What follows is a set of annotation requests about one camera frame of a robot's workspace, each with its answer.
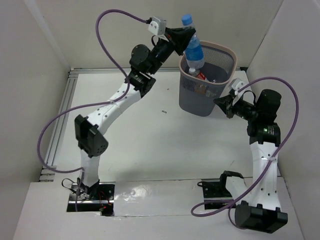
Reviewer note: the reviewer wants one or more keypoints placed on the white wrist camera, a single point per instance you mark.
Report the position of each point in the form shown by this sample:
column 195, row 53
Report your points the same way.
column 157, row 26
column 234, row 89

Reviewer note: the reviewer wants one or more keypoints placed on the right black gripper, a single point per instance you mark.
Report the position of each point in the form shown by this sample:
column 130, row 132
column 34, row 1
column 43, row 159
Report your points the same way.
column 225, row 103

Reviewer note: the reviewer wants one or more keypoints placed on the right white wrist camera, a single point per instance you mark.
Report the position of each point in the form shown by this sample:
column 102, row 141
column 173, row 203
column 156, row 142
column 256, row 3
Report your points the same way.
column 234, row 89

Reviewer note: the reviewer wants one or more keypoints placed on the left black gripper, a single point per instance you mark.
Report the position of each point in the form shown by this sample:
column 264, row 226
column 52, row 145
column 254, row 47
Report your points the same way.
column 173, row 40

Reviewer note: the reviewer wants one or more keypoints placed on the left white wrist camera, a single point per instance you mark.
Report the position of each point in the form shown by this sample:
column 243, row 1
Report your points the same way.
column 157, row 26

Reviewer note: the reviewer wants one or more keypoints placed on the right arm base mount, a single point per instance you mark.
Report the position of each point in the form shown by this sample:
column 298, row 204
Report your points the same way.
column 217, row 193

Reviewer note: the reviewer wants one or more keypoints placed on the red label water bottle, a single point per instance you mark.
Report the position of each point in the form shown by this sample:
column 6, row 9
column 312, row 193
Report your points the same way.
column 201, row 76

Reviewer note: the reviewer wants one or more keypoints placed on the silver tape sheet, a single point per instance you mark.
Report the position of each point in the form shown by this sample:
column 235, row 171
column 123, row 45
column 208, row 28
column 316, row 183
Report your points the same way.
column 156, row 198

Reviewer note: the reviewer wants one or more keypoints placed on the blue label water bottle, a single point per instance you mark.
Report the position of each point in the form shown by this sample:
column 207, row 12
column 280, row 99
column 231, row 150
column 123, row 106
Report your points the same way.
column 193, row 72

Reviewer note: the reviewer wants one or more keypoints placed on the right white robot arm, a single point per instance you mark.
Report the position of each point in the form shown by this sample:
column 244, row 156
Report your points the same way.
column 257, row 207

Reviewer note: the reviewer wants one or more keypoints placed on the grey mesh waste bin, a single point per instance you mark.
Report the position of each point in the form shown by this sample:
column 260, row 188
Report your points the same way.
column 220, row 63

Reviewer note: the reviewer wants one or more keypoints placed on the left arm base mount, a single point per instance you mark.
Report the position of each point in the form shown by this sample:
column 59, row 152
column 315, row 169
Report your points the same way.
column 102, row 202

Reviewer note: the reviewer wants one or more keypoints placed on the small orange juice bottle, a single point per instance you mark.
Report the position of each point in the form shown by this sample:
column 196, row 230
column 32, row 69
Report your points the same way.
column 201, row 89

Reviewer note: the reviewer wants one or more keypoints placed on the clear bottle green label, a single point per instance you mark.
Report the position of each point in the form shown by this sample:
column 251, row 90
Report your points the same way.
column 210, row 93

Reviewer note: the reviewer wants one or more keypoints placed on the crushed bottle blue label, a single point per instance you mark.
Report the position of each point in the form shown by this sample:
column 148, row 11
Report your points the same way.
column 194, row 53

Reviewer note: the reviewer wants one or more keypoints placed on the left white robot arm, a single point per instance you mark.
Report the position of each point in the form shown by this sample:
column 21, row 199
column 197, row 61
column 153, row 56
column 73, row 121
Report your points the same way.
column 90, row 129

